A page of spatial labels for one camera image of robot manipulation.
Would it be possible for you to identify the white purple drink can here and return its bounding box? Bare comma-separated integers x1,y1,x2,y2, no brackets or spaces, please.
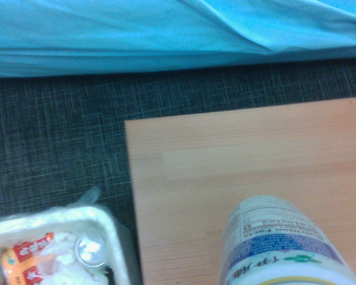
222,195,356,285

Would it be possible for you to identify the white trash bin with liner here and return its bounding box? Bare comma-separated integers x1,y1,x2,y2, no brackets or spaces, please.
0,186,144,285

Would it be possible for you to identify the silver can top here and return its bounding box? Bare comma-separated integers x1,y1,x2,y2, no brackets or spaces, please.
75,237,108,270

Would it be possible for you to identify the light blue sofa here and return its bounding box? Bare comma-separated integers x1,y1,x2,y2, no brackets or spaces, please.
0,0,356,79

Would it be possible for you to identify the crumpled white paper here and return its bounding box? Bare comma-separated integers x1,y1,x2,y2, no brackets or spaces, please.
35,233,114,285

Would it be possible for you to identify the orange red snack package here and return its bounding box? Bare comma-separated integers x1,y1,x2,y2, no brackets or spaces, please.
0,232,56,285

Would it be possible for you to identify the wooden coffee table black frame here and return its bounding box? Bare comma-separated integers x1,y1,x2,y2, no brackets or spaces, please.
123,96,356,285

